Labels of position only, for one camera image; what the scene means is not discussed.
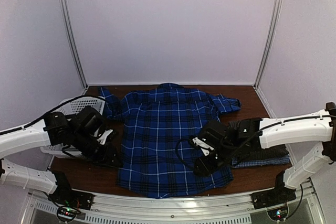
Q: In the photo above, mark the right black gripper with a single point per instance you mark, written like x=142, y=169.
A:
x=206, y=168

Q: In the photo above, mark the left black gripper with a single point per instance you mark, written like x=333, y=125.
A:
x=105, y=159

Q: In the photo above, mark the blue plaid long sleeve shirt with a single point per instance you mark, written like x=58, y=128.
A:
x=157, y=158

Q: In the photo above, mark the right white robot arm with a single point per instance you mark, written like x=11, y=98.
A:
x=318, y=126

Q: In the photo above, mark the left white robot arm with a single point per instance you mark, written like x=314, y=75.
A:
x=52, y=129

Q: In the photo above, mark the light blue checked folded shirt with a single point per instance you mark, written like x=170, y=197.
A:
x=261, y=162

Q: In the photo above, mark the dark striped folded shirt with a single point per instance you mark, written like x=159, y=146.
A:
x=267, y=153

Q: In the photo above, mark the white plastic laundry basket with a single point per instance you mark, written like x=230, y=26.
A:
x=70, y=108

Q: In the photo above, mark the left circuit board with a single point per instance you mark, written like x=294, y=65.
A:
x=65, y=213

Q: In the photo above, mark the circuit board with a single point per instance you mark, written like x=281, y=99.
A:
x=65, y=213
x=278, y=214

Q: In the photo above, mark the right circuit board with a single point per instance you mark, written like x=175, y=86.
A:
x=278, y=214

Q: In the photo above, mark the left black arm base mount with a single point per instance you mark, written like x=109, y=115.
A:
x=65, y=195

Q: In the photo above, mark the front aluminium rail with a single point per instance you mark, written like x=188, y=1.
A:
x=232, y=208

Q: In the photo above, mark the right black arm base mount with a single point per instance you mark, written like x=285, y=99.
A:
x=278, y=195

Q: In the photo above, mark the right aluminium frame post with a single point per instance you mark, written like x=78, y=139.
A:
x=276, y=10

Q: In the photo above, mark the aluminium frame post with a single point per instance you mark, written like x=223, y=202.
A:
x=276, y=10
x=72, y=43

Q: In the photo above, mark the left aluminium frame post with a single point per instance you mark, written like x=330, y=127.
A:
x=72, y=43

